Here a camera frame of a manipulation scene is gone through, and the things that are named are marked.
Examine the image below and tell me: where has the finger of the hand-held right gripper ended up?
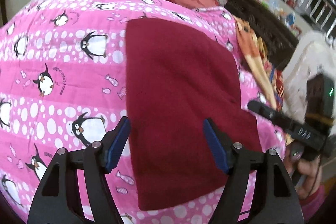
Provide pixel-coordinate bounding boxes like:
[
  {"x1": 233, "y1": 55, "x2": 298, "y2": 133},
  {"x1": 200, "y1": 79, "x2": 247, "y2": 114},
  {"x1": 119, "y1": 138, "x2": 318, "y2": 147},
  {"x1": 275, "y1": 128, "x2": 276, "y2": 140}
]
[{"x1": 247, "y1": 100, "x2": 306, "y2": 135}]

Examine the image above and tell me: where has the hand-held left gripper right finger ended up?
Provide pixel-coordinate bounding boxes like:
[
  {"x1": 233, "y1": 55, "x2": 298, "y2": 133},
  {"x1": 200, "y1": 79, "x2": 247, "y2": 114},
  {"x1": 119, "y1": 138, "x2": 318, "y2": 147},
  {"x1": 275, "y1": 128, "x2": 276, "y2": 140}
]
[{"x1": 203, "y1": 118, "x2": 301, "y2": 224}]

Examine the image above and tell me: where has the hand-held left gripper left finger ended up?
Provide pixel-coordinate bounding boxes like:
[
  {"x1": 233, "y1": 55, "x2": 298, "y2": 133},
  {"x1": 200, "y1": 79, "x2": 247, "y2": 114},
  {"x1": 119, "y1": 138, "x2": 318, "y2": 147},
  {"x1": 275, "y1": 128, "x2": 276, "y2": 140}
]
[{"x1": 27, "y1": 116, "x2": 132, "y2": 224}]

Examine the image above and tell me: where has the maroon knit garment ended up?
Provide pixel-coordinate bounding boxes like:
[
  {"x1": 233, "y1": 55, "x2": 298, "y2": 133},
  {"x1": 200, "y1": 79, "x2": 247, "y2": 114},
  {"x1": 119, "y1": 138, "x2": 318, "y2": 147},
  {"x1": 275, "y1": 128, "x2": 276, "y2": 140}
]
[{"x1": 125, "y1": 18, "x2": 263, "y2": 212}]

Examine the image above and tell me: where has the person's right forearm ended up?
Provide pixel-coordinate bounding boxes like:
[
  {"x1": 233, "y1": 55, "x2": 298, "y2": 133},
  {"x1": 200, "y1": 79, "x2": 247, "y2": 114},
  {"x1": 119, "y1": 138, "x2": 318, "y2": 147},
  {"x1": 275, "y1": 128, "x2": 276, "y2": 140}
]
[{"x1": 299, "y1": 183, "x2": 328, "y2": 214}]

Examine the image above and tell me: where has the person's right hand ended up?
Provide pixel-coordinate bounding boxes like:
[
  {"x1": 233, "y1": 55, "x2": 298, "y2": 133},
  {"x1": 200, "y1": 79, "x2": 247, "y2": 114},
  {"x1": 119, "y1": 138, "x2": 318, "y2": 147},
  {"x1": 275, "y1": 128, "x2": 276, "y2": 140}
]
[{"x1": 286, "y1": 141, "x2": 322, "y2": 195}]

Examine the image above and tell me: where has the white quilted cloth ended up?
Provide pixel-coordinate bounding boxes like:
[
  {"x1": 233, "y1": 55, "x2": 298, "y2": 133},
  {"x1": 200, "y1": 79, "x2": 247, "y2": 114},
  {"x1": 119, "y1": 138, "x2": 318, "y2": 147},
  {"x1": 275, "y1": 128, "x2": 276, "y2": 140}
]
[{"x1": 282, "y1": 30, "x2": 336, "y2": 119}]

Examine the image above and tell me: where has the orange printed cloth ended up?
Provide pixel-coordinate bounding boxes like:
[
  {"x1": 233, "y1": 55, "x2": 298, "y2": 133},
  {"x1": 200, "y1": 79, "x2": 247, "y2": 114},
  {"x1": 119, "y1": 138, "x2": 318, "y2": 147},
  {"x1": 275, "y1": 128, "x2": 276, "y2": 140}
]
[{"x1": 235, "y1": 17, "x2": 286, "y2": 111}]

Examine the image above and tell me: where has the dark wooden furniture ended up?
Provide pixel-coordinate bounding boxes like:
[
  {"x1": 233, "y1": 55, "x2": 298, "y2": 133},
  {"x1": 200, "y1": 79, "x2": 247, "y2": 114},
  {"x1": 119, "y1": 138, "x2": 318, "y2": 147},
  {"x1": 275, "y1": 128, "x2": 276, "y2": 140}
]
[{"x1": 223, "y1": 0, "x2": 300, "y2": 69}]

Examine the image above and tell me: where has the pile of colourful small things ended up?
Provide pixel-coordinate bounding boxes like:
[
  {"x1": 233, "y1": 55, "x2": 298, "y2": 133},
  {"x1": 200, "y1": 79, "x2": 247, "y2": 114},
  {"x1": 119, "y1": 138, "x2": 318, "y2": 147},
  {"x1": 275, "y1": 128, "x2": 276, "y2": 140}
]
[{"x1": 247, "y1": 0, "x2": 302, "y2": 35}]

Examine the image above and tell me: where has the metal rack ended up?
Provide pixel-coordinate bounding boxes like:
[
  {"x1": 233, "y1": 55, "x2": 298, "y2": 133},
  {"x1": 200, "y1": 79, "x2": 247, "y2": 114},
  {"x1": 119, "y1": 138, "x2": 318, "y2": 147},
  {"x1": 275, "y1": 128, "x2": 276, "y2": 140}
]
[{"x1": 280, "y1": 0, "x2": 336, "y2": 38}]

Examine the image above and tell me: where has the pink penguin print blanket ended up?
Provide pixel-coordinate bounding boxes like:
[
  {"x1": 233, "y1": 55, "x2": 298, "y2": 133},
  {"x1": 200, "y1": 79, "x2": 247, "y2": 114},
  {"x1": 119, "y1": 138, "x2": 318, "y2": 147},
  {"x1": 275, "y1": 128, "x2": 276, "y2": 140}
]
[{"x1": 0, "y1": 0, "x2": 288, "y2": 224}]

